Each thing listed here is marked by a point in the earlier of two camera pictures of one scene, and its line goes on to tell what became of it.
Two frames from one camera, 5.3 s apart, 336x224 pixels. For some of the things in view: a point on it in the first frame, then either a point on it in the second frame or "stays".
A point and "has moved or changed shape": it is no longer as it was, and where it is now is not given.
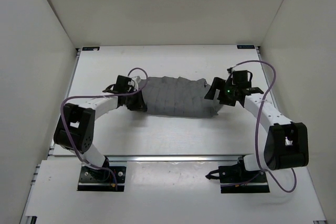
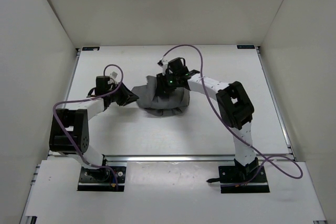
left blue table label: x=90 y=48 stays
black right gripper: x=218 y=84 to x=161 y=89
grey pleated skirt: x=178 y=96 has moved or changed shape
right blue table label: x=245 y=46 stays
